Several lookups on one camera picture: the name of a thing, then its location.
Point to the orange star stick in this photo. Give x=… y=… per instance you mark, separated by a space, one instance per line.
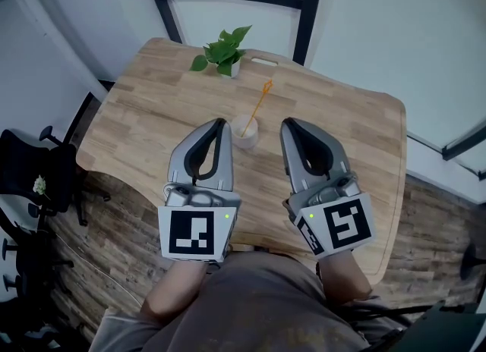
x=260 y=102

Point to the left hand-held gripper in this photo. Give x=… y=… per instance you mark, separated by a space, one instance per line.
x=191 y=231

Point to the black round floor object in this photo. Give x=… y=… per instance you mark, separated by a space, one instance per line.
x=472 y=261

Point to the small white flower sprig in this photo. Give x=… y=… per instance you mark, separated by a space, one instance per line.
x=39 y=185

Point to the person's left forearm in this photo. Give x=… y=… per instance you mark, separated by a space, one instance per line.
x=171 y=293

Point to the person's brown clothing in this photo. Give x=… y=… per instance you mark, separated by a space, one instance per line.
x=247 y=305

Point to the white cup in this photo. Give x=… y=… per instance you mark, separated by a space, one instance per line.
x=246 y=139

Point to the black office chair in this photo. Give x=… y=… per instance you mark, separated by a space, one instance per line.
x=26 y=168

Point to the person's right forearm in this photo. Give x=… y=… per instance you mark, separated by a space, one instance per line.
x=343 y=278

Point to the green plant in white pot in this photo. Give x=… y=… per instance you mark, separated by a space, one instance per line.
x=222 y=52

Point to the dark green seat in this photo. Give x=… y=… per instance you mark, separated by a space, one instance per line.
x=444 y=329

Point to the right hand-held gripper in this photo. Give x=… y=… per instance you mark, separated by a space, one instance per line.
x=341 y=225

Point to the black swivel chair base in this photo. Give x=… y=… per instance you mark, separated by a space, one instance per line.
x=23 y=267

